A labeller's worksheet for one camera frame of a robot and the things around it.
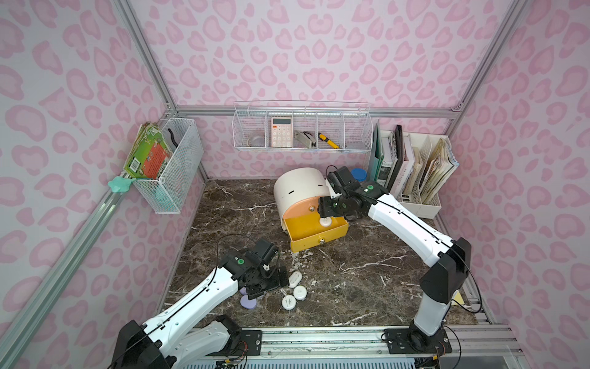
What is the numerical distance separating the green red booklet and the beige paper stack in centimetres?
101

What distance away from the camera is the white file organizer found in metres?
0.92

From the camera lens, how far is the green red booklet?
2.22ft

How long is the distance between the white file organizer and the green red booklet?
790 mm

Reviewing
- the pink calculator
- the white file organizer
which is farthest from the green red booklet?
the white file organizer
